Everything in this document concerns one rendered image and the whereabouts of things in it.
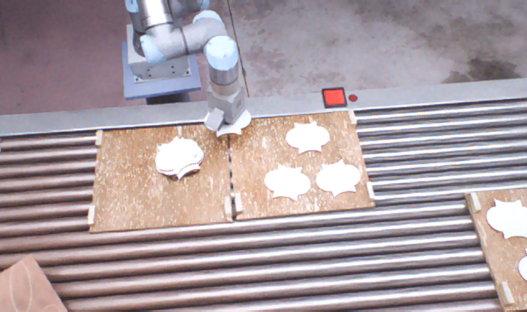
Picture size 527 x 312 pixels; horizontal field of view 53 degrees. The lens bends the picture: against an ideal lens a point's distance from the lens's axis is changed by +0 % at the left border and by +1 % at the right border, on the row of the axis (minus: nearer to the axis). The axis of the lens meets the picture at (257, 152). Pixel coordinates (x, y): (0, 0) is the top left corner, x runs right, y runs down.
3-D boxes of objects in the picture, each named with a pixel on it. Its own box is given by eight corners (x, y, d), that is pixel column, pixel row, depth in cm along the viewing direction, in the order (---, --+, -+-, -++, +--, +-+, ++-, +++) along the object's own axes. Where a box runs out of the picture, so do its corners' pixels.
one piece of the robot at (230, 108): (192, 93, 138) (197, 129, 152) (220, 107, 136) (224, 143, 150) (217, 63, 144) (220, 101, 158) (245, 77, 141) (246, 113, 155)
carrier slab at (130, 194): (100, 134, 172) (98, 130, 171) (226, 125, 174) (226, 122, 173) (90, 234, 154) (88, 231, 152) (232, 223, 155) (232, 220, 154)
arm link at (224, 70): (231, 28, 133) (241, 53, 128) (233, 59, 142) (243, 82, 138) (201, 35, 131) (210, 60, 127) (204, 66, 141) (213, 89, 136)
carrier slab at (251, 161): (227, 124, 174) (227, 121, 173) (350, 113, 177) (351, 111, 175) (236, 221, 156) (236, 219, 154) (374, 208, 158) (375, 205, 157)
